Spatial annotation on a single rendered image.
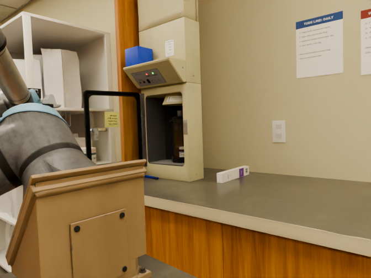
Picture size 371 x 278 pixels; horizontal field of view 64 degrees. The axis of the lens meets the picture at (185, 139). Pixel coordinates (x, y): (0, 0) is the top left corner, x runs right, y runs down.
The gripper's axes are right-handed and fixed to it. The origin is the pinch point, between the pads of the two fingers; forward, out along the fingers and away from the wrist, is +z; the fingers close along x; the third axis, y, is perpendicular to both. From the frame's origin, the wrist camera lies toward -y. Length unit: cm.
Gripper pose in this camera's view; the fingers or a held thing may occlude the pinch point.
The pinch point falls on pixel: (58, 107)
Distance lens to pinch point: 144.5
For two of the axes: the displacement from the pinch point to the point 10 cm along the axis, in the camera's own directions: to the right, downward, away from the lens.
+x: -7.6, -0.1, 6.5
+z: 6.5, -0.6, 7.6
